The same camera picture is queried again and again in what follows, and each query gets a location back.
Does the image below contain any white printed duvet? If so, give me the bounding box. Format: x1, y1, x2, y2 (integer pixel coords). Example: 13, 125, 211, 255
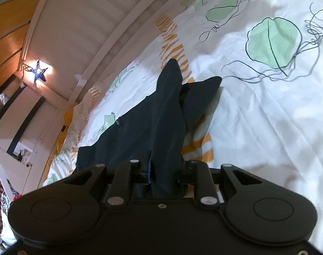
42, 0, 323, 247

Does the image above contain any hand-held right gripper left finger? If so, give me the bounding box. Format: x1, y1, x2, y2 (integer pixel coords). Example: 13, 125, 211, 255
63, 150, 153, 209

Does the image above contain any white wooden bed frame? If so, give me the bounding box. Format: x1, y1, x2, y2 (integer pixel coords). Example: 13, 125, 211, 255
0, 0, 196, 192

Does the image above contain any blue star-shaped lamp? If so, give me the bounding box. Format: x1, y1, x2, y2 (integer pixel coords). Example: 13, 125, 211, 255
29, 60, 48, 83

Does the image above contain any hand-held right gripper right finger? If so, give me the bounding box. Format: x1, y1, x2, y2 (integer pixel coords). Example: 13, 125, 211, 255
177, 160, 263, 209

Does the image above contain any dark navy fleece jacket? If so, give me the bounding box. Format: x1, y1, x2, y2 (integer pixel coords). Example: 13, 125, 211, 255
76, 58, 222, 198

